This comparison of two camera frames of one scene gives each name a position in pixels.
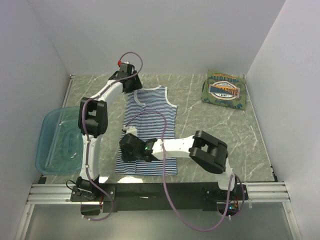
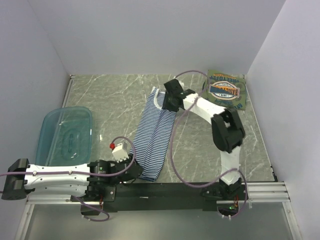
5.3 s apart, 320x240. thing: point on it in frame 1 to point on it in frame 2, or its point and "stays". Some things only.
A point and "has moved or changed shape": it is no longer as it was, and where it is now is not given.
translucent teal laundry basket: x=59 y=147 stays
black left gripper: x=137 y=85 to x=129 y=160
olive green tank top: x=225 y=89 stays
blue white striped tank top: x=151 y=111 has moved or changed shape
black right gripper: x=127 y=157 to x=166 y=106
